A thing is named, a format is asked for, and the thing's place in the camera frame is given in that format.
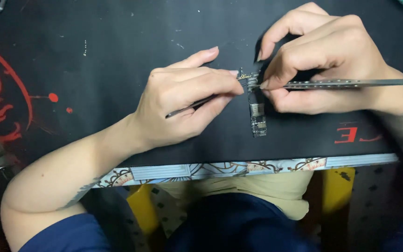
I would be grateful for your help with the person's left hand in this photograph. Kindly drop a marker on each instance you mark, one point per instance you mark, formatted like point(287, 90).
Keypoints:
point(173, 101)

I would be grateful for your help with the person's right hand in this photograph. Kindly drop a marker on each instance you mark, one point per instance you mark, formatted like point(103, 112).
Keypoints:
point(348, 66)

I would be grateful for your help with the dark slim tweezers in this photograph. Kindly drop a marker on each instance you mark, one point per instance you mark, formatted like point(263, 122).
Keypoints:
point(187, 109)

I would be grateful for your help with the perforated steel tweezers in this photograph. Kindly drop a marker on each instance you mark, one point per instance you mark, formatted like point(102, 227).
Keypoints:
point(327, 84)

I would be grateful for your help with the small gold flex connector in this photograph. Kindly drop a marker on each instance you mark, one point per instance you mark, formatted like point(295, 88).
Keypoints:
point(246, 75)

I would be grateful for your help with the patterned table edge cloth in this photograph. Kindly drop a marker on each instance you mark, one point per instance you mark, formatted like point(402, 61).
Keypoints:
point(222, 169)

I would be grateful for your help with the phone logic board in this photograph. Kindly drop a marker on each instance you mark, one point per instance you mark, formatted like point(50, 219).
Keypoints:
point(257, 115)

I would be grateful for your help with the black desk mat red print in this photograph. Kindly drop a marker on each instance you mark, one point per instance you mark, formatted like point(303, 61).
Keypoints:
point(100, 52)

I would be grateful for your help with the beige cloth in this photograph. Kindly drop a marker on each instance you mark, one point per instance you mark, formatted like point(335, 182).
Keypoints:
point(257, 189)

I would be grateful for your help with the yellow stool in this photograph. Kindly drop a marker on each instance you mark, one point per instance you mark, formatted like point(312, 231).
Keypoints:
point(338, 189)

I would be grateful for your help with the navy blue shirt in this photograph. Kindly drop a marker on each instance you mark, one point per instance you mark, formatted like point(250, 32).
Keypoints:
point(236, 227)

